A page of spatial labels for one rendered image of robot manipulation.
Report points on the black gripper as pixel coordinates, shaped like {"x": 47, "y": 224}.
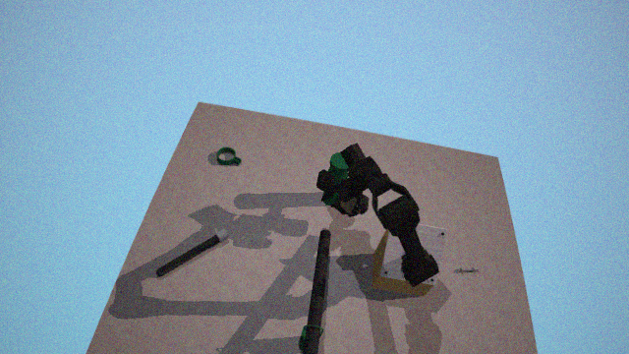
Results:
{"x": 326, "y": 184}

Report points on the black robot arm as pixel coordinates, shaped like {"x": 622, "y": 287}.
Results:
{"x": 400, "y": 217}

